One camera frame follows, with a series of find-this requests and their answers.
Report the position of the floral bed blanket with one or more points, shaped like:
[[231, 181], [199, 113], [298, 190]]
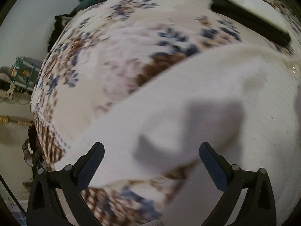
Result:
[[110, 50]]

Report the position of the green storage rack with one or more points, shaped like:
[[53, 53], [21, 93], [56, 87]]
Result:
[[25, 73]]

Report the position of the folded white garment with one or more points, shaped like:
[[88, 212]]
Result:
[[263, 11]]

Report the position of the black clothes on chair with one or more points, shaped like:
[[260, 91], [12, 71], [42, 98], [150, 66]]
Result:
[[59, 24]]

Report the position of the wooden broom handle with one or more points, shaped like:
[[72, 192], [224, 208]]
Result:
[[15, 120]]

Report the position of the folded black garment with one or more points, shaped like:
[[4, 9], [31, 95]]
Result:
[[250, 21]]

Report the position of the white knit sweater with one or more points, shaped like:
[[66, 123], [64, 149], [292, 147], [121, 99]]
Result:
[[242, 99]]

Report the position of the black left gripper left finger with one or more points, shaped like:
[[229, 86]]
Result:
[[44, 206]]

